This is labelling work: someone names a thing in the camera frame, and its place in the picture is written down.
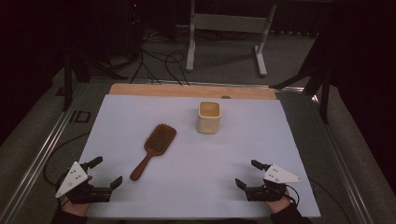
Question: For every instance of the dark equipment rack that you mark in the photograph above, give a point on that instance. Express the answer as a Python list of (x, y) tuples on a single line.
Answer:
[(124, 28)]

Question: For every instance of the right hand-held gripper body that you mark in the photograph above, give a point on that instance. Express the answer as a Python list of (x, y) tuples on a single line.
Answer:
[(277, 177)]

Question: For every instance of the cream square cup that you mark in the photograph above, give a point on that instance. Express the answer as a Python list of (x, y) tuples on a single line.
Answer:
[(209, 122)]

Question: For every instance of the aluminium rail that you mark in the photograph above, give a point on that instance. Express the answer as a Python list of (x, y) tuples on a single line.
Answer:
[(342, 161), (37, 161)]

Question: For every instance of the wooden table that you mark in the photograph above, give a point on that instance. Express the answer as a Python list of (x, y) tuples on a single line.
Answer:
[(174, 90)]

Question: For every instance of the brown wooden hairbrush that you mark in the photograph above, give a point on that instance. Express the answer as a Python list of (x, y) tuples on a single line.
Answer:
[(160, 137)]

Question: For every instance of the black metal stand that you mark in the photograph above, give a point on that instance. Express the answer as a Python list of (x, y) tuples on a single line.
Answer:
[(324, 93), (67, 81)]

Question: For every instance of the person's left hand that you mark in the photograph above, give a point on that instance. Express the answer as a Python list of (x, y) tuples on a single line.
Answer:
[(76, 209)]

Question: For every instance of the person's right hand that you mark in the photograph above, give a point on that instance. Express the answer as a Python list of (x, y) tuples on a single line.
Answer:
[(278, 205)]

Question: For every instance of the white metal stand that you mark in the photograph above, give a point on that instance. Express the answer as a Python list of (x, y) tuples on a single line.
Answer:
[(230, 23)]

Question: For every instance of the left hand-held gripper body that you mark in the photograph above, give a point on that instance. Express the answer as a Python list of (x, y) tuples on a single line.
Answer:
[(72, 180)]

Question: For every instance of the white table mat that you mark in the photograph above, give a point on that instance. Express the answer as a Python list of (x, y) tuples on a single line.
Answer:
[(193, 174)]

